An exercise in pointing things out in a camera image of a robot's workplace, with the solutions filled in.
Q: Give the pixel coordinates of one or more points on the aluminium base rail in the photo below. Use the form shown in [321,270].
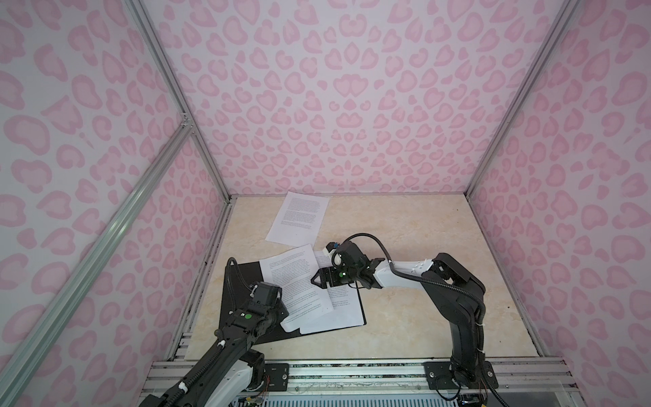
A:
[523,381]

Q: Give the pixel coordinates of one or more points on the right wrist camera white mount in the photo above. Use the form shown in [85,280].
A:
[330,249]

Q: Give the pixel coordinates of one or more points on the blue A4 clip folder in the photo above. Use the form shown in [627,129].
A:
[239,280]

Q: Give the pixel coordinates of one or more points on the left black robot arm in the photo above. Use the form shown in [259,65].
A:
[230,366]

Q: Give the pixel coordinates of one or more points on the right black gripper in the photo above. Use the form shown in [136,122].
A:
[323,275]

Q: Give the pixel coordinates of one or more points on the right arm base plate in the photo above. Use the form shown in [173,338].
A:
[442,376]

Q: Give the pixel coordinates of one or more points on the aluminium frame diagonal bar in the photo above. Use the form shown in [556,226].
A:
[29,356]

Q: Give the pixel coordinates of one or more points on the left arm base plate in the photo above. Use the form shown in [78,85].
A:
[276,377]

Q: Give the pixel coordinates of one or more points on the aluminium frame right post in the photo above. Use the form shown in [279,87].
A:
[562,23]

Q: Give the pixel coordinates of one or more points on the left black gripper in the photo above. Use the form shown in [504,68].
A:
[281,309]

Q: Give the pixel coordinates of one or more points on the aluminium frame left post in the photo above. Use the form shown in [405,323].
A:
[151,38]

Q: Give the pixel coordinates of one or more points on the aluminium frame post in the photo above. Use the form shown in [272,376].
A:
[151,38]
[562,23]

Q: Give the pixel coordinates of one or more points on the printed sheet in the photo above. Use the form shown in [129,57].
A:
[292,272]
[346,309]
[299,220]

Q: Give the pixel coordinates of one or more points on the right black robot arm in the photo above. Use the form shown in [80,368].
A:
[457,294]

